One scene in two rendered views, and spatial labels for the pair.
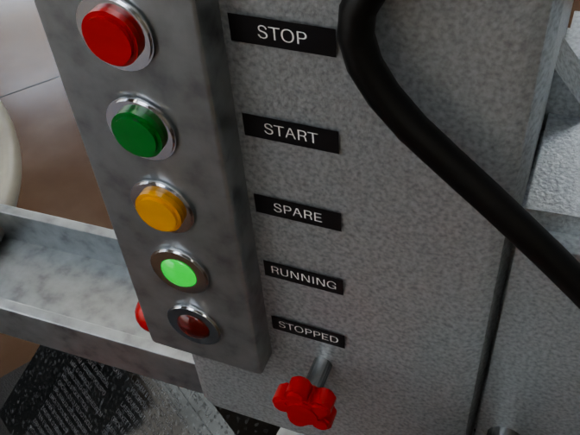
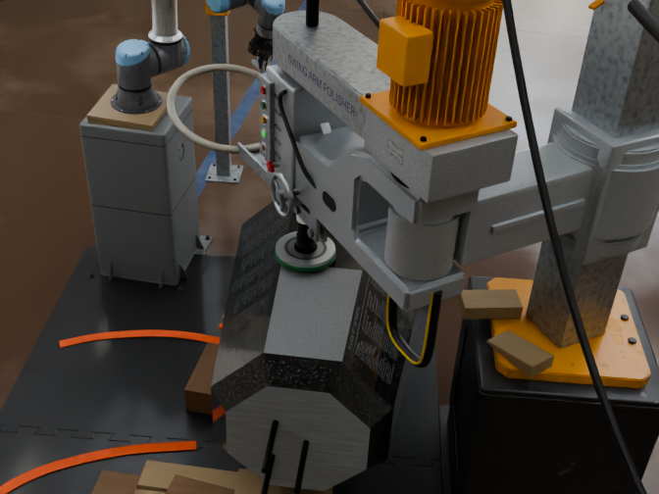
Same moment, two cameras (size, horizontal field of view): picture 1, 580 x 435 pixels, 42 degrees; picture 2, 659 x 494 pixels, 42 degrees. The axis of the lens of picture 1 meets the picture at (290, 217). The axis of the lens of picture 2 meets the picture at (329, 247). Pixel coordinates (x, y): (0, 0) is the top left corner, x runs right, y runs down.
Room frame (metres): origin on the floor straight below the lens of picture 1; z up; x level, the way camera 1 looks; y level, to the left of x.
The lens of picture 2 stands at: (-1.66, -1.53, 2.66)
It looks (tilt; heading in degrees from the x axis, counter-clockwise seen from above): 35 degrees down; 34
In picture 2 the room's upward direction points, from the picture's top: 3 degrees clockwise
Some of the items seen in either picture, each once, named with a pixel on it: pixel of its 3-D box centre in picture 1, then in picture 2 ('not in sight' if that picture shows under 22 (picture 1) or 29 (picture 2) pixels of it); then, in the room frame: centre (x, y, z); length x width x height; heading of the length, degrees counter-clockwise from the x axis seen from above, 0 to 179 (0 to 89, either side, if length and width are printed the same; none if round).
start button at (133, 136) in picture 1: (140, 130); not in sight; (0.27, 0.06, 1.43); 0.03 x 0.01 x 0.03; 64
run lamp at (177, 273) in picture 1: (180, 269); not in sight; (0.28, 0.06, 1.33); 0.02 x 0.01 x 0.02; 64
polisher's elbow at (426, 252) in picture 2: not in sight; (421, 232); (0.08, -0.65, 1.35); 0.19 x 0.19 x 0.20
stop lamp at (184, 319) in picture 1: (195, 324); not in sight; (0.28, 0.06, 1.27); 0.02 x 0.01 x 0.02; 64
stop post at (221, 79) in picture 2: not in sight; (221, 90); (1.65, 1.50, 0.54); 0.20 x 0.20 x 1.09; 32
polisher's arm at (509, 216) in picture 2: not in sight; (551, 189); (0.48, -0.85, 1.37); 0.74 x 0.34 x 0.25; 154
